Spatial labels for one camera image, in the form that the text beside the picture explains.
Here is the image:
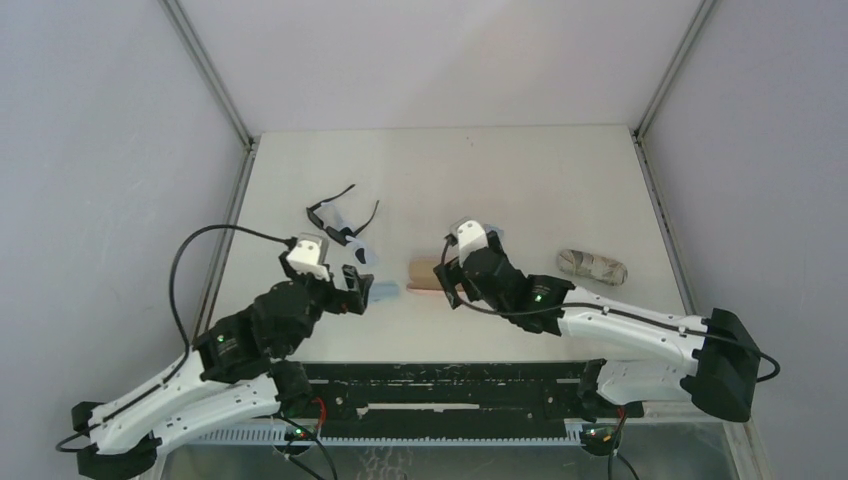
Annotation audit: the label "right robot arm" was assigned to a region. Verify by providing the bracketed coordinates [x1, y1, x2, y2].
[434, 220, 773, 423]

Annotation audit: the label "white sunglasses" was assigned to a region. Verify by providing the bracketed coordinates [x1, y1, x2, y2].
[325, 201, 379, 267]

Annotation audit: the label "light blue cloth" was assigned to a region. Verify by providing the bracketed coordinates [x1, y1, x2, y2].
[369, 281, 400, 303]
[483, 224, 504, 239]

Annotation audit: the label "pink glasses case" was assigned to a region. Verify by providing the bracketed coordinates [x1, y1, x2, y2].
[406, 256, 443, 294]

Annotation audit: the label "black sunglasses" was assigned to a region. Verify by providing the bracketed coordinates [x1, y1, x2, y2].
[305, 184, 380, 246]

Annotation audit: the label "patterned glasses case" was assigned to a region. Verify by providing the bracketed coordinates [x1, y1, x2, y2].
[557, 249, 628, 286]

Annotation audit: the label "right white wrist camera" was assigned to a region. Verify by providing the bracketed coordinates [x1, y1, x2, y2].
[449, 217, 489, 264]

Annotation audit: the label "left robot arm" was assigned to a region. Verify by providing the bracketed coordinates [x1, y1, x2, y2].
[72, 260, 374, 479]

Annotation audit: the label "right black camera cable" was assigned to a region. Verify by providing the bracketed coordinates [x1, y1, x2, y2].
[439, 235, 782, 384]

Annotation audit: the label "aluminium frame rail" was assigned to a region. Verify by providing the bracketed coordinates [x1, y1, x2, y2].
[152, 407, 619, 456]

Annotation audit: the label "left black camera cable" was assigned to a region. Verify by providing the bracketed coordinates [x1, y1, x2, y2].
[54, 224, 299, 455]

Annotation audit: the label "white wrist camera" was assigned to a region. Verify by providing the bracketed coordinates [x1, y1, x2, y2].
[449, 217, 489, 264]
[284, 233, 331, 282]

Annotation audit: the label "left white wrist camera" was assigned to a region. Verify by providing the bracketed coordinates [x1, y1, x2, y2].
[284, 233, 331, 282]

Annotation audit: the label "black camera cable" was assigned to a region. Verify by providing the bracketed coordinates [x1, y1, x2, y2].
[54, 224, 299, 455]
[439, 235, 782, 384]

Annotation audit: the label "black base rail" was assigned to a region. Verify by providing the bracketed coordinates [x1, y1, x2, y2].
[274, 361, 644, 424]

